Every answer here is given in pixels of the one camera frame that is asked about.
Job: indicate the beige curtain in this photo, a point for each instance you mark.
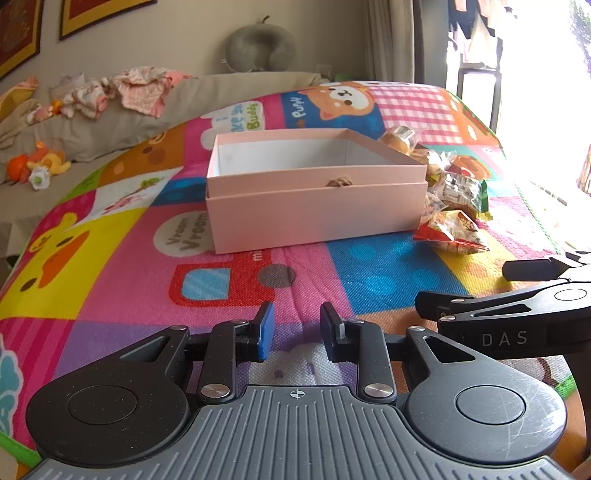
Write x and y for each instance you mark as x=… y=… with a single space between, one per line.
x=401 y=37

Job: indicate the long bread packet with barcode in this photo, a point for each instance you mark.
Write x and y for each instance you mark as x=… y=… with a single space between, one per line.
x=399 y=138

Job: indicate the colourful cartoon play mat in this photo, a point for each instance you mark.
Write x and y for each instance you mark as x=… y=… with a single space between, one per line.
x=129 y=258

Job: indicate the hanging laundry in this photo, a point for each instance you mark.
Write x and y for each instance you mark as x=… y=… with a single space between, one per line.
x=475 y=21

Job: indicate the dark window frame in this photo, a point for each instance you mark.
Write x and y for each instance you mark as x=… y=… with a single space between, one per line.
x=475 y=78

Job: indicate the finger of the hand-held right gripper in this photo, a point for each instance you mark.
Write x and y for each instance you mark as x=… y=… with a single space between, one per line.
x=526 y=270
x=429 y=302

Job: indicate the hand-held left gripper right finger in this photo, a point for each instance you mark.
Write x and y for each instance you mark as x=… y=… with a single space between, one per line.
x=333 y=339

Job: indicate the pink cardboard box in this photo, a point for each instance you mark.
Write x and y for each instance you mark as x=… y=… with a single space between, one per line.
x=318 y=217
x=318 y=177

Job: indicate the grey neck pillow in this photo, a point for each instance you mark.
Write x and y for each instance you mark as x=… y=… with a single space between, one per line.
x=261 y=44

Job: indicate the large gold framed picture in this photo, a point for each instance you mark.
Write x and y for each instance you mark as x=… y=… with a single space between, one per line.
x=101 y=14

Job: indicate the pink yellow cloth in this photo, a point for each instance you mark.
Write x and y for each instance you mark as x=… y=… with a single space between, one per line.
x=18 y=94

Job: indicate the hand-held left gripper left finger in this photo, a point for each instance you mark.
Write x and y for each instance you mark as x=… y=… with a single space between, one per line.
x=263 y=334

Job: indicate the green snack packet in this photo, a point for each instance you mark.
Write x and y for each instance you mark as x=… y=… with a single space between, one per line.
x=464 y=191

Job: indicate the dark red framed picture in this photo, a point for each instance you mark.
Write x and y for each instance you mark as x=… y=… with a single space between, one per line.
x=16 y=32

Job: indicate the small clear snack packet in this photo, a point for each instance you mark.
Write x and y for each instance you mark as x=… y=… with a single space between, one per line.
x=433 y=205

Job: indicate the red yellow snack packet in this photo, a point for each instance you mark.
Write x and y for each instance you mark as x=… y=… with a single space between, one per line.
x=450 y=230

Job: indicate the white green toy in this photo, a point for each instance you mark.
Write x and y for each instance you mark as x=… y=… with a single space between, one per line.
x=39 y=177

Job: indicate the orange plush toy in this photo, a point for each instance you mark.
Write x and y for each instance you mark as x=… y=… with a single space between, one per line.
x=46 y=159

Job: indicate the pile of pink baby clothes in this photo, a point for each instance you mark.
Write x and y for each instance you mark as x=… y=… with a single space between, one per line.
x=134 y=90

